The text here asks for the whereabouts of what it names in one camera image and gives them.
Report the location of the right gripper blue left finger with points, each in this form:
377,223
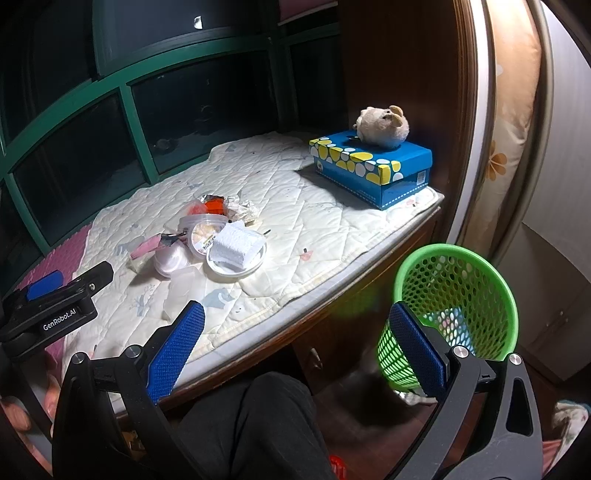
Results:
170,357

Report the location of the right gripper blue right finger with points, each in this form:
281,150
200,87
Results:
424,347

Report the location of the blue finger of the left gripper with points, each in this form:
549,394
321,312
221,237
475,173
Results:
44,286

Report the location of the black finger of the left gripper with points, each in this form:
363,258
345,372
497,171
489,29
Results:
94,279

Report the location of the white dome plastic cup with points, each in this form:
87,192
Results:
170,259

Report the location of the white round plastic lid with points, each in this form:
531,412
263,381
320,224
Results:
225,271

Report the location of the round labelled plastic container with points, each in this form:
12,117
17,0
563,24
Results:
199,231

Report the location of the white tissue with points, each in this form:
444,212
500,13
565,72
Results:
237,247

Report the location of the orange snack wrapper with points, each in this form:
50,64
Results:
213,204

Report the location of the clear rectangular plastic tray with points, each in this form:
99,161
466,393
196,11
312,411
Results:
185,285

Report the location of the green mesh trash basket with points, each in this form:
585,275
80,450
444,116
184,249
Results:
461,295

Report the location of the person's left hand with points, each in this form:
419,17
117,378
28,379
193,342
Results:
21,421

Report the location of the pink paper strip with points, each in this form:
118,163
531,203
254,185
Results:
146,246

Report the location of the person's black trouser leg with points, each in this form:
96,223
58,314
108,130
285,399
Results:
264,428

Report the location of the red object on floor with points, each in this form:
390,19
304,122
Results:
338,467

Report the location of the crumpled white wrapper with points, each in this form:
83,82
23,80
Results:
237,210

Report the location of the white quilted mattress pad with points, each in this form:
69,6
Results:
314,229

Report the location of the blue yellow dotted shoe box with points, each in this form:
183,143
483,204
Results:
379,176

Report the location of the beige plush toy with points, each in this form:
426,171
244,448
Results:
387,128

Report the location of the floral beige curtain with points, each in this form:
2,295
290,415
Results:
518,55

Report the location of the green window frame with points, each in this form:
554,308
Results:
104,140

